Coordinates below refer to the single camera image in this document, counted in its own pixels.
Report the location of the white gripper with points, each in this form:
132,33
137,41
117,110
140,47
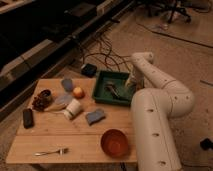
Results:
130,83

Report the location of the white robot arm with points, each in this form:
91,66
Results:
151,108

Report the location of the orange red bowl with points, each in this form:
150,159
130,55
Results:
114,143

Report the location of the green plastic tray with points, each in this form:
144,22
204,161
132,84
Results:
101,95

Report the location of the dark utensil in tray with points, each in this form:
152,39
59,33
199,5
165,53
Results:
111,88

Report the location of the black box on floor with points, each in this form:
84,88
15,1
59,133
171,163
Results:
88,70

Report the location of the blue sponge cloth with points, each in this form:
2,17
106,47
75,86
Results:
95,116

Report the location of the orange apple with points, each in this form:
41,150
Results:
78,92

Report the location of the white paper cup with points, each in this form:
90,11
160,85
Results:
73,109

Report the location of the blue grey lid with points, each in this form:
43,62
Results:
63,99

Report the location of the wooden brush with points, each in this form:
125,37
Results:
55,107

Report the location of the black office chair base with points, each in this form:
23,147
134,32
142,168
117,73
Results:
155,7

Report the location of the silver fork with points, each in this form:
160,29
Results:
59,151

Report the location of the black device on floor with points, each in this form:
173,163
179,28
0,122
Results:
206,144

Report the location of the black rectangular block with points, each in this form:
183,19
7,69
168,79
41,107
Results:
28,120

